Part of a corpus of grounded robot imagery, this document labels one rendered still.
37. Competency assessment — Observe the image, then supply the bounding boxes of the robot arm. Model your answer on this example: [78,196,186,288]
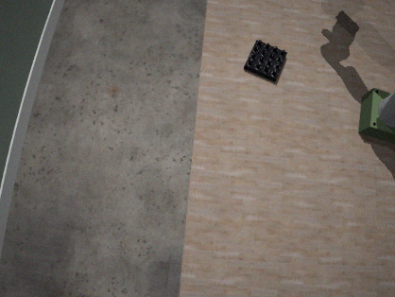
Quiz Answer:
[378,92,395,128]

